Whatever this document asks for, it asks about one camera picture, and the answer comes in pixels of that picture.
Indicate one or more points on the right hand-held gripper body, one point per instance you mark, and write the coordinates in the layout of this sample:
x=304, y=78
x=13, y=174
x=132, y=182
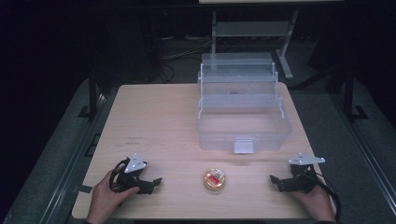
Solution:
x=303, y=174

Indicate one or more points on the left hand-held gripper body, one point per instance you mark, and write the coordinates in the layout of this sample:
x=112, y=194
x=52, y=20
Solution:
x=134, y=163

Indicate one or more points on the person's right hand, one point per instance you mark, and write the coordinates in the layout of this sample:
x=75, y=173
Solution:
x=316, y=203

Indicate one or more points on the person's left hand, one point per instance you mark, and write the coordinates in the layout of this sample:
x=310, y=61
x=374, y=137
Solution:
x=104, y=199

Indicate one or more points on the round yellow red-label container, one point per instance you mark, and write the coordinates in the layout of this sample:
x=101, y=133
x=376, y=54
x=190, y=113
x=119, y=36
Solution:
x=214, y=179

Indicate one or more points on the clear plastic storage box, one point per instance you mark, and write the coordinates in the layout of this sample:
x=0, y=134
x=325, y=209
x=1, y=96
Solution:
x=243, y=124

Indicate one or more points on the grey metal stand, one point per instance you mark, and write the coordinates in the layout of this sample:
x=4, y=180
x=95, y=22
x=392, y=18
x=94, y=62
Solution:
x=252, y=29

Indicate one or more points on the metal frame rail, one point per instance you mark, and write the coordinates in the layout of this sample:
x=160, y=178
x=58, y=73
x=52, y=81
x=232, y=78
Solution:
x=77, y=155
x=367, y=155

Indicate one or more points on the black upright post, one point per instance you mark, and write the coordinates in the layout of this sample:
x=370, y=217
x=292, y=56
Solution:
x=349, y=96
x=92, y=93

